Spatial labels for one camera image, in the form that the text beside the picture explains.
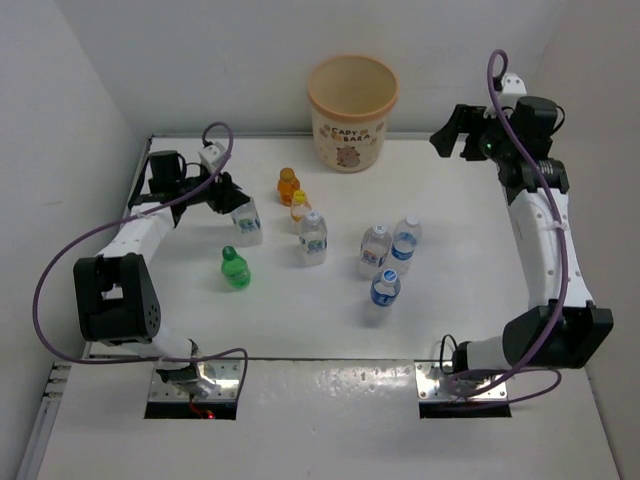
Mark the blue label Pocari bottle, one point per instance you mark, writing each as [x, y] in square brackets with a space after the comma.
[384, 290]

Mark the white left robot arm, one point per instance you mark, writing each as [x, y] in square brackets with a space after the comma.
[116, 300]

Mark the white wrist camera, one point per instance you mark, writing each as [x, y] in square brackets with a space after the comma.
[210, 156]
[509, 88]

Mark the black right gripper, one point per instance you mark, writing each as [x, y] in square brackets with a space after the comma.
[465, 119]

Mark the beige capybara plastic bin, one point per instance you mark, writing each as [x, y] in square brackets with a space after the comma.
[351, 98]

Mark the clear bottle orange blue label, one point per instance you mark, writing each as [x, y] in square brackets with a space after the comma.
[374, 249]

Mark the yellow cap small bottle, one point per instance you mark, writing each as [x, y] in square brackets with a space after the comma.
[299, 207]

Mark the orange juice bottle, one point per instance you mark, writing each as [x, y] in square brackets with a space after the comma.
[288, 184]

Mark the green plastic bottle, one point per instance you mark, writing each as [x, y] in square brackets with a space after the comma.
[235, 268]

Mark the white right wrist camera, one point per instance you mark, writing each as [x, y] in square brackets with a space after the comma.
[509, 88]

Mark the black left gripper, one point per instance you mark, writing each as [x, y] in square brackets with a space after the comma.
[230, 196]

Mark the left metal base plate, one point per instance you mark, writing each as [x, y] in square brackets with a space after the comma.
[213, 381]

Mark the clear bottle blue label tall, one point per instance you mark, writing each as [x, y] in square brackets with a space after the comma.
[405, 238]

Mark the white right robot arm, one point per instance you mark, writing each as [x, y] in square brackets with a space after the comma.
[562, 327]

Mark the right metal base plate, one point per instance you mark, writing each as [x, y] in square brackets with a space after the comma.
[430, 385]

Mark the clear bottle QR cap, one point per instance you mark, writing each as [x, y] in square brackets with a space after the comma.
[313, 238]

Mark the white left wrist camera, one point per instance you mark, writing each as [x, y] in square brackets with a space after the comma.
[210, 156]

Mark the metal base plate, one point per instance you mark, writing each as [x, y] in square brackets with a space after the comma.
[213, 381]
[430, 385]

